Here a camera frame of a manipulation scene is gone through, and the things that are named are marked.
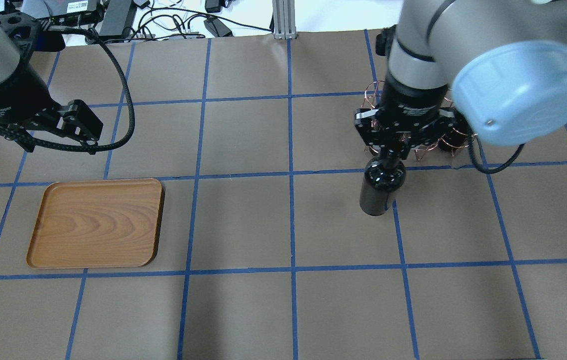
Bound dark wine bottle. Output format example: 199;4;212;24
359;156;407;217

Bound wooden tray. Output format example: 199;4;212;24
25;178;165;270

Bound black power adapter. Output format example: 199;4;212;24
203;17;234;38

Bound copper wire bottle basket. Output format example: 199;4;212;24
355;81;477;162

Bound aluminium frame post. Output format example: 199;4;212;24
272;0;298;40

